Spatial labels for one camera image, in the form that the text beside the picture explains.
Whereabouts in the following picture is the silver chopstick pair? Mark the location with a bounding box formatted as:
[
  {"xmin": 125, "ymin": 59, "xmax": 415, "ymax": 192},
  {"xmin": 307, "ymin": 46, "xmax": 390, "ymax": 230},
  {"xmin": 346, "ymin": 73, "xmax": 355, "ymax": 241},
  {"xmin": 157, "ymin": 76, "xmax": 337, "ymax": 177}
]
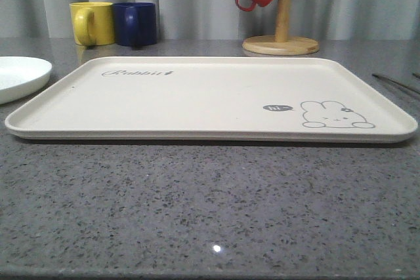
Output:
[{"xmin": 372, "ymin": 73, "xmax": 419, "ymax": 94}]

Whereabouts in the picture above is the white round plate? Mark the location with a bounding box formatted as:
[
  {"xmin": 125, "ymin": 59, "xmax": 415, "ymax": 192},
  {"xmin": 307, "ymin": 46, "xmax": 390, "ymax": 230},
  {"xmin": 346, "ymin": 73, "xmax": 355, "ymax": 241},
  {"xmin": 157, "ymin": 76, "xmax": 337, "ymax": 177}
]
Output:
[{"xmin": 1, "ymin": 56, "xmax": 53, "ymax": 104}]

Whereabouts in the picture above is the cream rabbit serving tray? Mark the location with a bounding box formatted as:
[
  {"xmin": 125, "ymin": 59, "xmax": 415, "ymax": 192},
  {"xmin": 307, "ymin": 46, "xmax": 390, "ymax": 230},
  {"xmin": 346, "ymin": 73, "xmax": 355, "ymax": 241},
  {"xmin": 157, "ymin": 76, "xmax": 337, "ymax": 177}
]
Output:
[{"xmin": 5, "ymin": 56, "xmax": 418, "ymax": 143}]

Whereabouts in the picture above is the wooden mug tree stand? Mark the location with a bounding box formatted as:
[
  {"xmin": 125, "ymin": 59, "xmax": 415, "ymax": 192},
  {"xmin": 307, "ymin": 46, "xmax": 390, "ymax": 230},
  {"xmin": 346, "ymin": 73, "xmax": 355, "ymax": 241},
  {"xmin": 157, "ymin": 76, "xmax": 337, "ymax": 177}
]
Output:
[{"xmin": 242, "ymin": 0, "xmax": 320, "ymax": 56}]

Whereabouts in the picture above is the dark blue mug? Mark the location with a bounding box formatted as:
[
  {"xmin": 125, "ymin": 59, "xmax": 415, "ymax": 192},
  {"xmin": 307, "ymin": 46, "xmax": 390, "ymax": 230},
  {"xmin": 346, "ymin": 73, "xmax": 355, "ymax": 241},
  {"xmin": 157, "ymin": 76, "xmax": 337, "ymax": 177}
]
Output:
[{"xmin": 112, "ymin": 2, "xmax": 158, "ymax": 47}]

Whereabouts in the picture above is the yellow mug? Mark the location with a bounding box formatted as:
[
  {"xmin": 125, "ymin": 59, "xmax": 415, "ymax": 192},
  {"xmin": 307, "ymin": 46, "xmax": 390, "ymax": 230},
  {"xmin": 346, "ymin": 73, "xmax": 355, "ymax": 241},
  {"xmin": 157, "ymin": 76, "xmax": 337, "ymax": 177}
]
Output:
[{"xmin": 70, "ymin": 2, "xmax": 115, "ymax": 47}]

